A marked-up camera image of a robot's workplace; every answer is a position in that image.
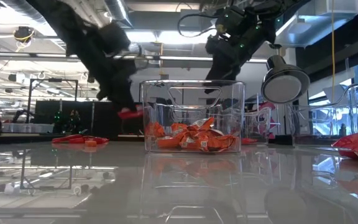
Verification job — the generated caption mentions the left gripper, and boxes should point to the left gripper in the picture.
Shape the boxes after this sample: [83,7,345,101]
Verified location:
[79,52,138,111]

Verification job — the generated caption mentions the clear storage box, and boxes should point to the clear storage box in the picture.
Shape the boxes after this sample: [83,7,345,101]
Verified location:
[1,123,55,134]

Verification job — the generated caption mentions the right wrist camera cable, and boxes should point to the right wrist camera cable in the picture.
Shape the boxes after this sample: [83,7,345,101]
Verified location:
[177,12,218,39]

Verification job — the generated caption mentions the yellow hanging cable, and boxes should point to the yellow hanging cable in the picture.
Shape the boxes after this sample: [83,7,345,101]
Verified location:
[330,0,336,103]

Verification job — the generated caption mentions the linear ceiling light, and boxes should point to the linear ceiling light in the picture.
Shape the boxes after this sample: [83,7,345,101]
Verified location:
[0,52,267,63]

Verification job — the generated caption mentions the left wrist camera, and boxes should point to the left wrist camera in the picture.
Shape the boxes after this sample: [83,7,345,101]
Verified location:
[99,22,132,57]

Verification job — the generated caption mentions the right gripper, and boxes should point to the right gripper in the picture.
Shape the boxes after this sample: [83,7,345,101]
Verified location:
[204,34,251,95]

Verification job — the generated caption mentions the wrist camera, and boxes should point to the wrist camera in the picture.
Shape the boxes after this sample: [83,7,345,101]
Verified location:
[99,22,132,57]
[215,6,246,35]

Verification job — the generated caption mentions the black metal frame stand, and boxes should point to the black metal frame stand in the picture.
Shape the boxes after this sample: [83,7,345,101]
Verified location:
[26,78,80,125]

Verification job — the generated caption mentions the black partition panels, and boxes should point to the black partition panels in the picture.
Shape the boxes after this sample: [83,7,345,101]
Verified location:
[34,100,145,137]

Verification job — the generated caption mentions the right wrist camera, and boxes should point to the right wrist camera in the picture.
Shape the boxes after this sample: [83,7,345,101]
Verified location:
[215,6,246,35]

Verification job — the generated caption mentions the clear plastic bin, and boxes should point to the clear plastic bin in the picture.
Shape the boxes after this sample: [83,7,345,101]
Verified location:
[287,81,358,147]
[242,105,273,146]
[140,80,247,154]

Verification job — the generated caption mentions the black ceiling device yellow wires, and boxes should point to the black ceiling device yellow wires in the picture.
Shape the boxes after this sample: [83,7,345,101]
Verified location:
[13,26,36,52]

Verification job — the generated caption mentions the red chair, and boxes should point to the red chair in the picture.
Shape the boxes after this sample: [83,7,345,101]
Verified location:
[257,102,280,140]

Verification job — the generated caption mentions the silver ventilation duct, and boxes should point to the silver ventilation duct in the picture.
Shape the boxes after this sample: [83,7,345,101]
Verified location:
[104,0,134,25]

